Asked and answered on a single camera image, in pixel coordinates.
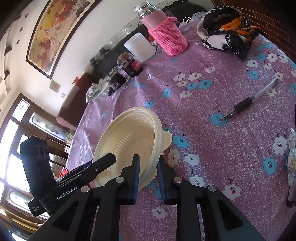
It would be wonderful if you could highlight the red wedding text plate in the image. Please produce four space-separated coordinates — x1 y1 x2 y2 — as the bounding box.
59 168 69 178

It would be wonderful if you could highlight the cream plastic bowl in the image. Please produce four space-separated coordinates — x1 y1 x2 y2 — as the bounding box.
92 106 172 190

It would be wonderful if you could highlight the maroon armchair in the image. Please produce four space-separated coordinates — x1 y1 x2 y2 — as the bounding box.
56 73 95 131

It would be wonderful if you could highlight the wooden framed window door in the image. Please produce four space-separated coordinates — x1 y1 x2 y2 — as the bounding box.
0 93 75 241

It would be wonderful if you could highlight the white cloth with green band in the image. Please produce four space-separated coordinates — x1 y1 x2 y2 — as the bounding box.
86 79 109 103

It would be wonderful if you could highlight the black cylindrical motor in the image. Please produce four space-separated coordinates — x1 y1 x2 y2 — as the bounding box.
107 67 126 91

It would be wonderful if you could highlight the purple floral tablecloth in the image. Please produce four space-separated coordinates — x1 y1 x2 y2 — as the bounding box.
66 22 295 240

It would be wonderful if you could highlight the black sofa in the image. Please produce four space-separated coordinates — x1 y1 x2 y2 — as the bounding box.
90 25 149 83

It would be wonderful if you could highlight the dark jar with brown lid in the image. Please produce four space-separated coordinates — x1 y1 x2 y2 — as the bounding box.
117 52 143 78

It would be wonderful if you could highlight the black ballpoint pen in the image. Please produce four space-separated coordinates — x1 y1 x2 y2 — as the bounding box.
222 78 279 120

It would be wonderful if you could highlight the white plastic container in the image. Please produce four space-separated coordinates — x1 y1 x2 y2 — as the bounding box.
124 33 156 62

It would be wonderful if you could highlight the framed painting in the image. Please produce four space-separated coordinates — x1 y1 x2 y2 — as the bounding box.
26 0 100 79

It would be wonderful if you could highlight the pink bottle with knit sleeve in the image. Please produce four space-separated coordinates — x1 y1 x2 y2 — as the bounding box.
133 1 188 56

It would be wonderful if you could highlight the black orange patterned cloth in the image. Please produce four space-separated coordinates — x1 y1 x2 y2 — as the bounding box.
197 6 263 61

